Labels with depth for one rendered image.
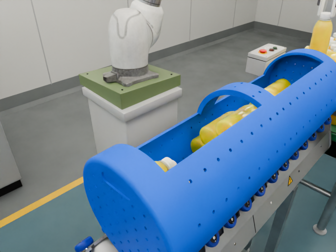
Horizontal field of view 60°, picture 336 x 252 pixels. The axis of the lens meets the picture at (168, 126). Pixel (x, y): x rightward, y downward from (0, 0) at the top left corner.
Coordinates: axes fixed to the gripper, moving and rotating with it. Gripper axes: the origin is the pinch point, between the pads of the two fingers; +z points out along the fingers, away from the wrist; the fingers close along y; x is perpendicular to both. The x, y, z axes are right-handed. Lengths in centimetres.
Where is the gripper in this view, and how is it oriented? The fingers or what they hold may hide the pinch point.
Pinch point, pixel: (327, 6)
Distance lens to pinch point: 128.7
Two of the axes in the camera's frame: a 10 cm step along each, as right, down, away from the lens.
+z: 0.6, 8.3, 5.6
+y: 7.0, 3.6, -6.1
